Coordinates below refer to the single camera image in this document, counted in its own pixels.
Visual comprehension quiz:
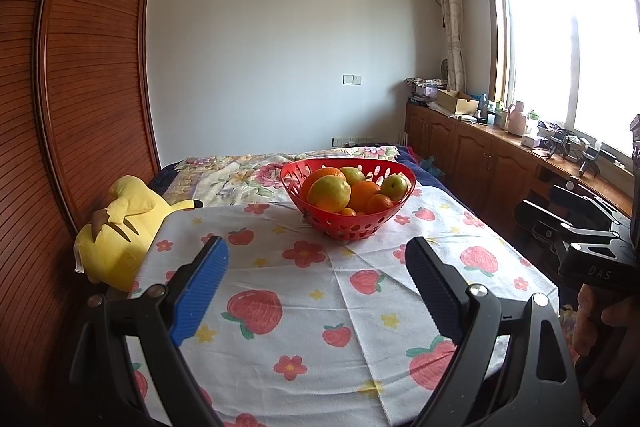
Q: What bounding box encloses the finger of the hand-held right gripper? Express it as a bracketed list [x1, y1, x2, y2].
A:
[549, 184, 626, 229]
[514, 200, 623, 253]

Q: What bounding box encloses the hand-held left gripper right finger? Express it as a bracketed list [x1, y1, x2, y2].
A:
[404, 236, 583, 427]

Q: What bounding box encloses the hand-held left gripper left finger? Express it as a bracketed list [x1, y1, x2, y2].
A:
[67, 235, 231, 427]

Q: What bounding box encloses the red perforated plastic basket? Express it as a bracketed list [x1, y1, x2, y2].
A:
[279, 158, 417, 242]

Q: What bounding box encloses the yellow-green pear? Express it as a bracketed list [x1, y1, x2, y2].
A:
[339, 166, 367, 186]
[381, 173, 410, 202]
[307, 175, 352, 210]

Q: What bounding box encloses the large orange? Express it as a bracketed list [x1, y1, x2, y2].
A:
[300, 167, 347, 214]
[349, 181, 383, 214]

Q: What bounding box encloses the person's right hand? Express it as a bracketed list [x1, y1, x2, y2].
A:
[571, 283, 640, 360]

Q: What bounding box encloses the small black tripod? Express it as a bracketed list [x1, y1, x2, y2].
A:
[577, 146, 601, 178]
[547, 132, 568, 160]

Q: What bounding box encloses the long wooden cabinet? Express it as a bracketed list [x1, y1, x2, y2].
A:
[404, 102, 636, 228]

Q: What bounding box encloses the pink plastic jug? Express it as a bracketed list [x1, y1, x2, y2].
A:
[506, 101, 528, 136]

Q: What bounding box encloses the yellow plush toy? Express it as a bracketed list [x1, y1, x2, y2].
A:
[74, 175, 204, 285]

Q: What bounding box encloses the white strawberry printed cloth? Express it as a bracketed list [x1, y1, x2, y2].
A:
[127, 187, 561, 427]

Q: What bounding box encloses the floral blanket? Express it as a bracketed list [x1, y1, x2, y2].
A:
[162, 146, 401, 208]

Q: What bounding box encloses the open cardboard box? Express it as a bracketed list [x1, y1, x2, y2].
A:
[436, 89, 479, 115]

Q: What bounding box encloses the wooden framed window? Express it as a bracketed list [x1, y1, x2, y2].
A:
[482, 0, 640, 162]

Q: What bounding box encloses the patterned beige curtain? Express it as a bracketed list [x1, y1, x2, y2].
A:
[431, 0, 467, 92]

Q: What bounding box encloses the brown louvered wooden wardrobe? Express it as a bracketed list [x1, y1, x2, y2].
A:
[0, 0, 162, 358]

